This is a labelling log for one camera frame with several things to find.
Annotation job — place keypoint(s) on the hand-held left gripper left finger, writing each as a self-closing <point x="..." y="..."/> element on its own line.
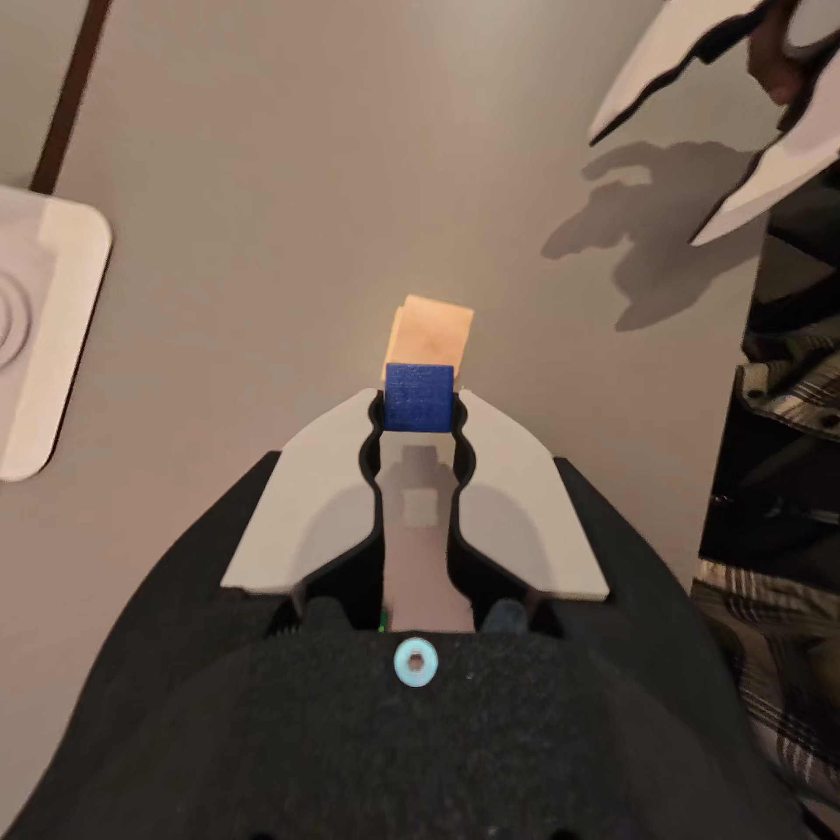
<point x="302" y="499"/>

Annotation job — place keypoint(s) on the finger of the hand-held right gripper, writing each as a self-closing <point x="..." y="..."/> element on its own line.
<point x="669" y="46"/>
<point x="794" y="157"/>

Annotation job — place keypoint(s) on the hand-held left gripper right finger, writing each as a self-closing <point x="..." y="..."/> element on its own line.
<point x="531" y="505"/>

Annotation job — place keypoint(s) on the blue wooden cube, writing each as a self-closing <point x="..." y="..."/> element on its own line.
<point x="418" y="397"/>

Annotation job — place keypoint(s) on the large plain wooden cube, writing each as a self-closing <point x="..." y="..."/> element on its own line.
<point x="388" y="354"/>

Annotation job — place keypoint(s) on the medium plain wooden cube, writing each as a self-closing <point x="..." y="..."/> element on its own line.
<point x="436" y="334"/>

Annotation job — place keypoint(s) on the person's right hand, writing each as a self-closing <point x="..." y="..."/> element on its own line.
<point x="778" y="59"/>

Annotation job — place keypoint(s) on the white document stand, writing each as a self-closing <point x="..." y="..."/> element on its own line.
<point x="59" y="328"/>

